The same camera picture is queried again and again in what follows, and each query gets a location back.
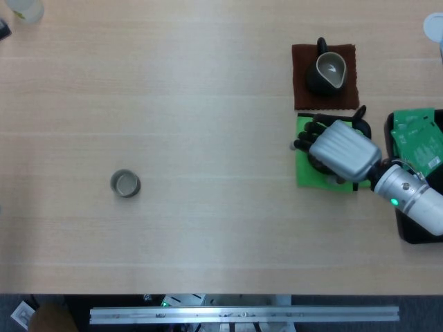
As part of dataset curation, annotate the frosted glass bottle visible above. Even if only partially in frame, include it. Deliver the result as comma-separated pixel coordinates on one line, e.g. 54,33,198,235
5,0,45,24

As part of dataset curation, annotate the brown round stool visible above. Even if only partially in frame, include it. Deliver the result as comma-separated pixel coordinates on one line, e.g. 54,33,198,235
28,303,79,332

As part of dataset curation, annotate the white floor socket box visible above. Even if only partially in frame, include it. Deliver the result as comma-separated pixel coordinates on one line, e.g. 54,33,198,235
10,300,36,329

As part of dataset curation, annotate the white round plastic lid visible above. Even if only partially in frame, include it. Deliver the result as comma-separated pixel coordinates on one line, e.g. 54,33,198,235
422,12,443,43

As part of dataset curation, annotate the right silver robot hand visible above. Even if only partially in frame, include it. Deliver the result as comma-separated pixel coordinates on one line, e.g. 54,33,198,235
289,105,383,184

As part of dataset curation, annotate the aluminium profile rail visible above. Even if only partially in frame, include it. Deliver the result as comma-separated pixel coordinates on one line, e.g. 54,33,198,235
89,304,401,325

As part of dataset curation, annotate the black plastic tray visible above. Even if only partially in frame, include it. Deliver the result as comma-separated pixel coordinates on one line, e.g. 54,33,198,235
386,109,443,245

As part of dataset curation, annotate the small dark tea cup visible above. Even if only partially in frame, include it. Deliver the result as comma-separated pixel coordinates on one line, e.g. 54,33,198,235
109,168,142,199

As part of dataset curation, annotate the brown cloth mat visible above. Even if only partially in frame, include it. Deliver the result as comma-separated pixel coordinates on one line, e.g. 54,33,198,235
291,43,360,111

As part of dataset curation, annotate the green microfiber cloth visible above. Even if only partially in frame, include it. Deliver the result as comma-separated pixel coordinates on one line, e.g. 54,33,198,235
296,112,374,193

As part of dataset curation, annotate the green tea packet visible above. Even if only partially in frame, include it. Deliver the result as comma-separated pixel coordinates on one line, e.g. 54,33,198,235
390,122,443,176
393,107,436,134

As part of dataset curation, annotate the dark ceramic pouring pitcher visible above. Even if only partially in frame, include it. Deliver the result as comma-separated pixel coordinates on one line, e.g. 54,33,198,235
305,37,347,98

